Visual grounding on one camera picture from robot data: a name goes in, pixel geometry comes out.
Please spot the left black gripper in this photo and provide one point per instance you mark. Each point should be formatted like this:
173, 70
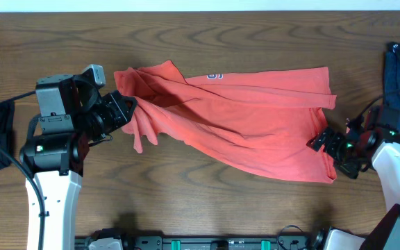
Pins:
118, 118

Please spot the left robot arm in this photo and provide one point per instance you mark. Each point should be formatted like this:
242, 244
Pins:
56, 162

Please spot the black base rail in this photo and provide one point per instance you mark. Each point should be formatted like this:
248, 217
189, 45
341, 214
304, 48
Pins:
110, 239

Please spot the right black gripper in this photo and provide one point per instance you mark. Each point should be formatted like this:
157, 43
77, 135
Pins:
335, 138

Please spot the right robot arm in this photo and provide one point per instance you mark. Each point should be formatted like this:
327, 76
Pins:
386, 163

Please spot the red printed t-shirt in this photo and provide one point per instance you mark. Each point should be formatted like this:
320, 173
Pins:
256, 122

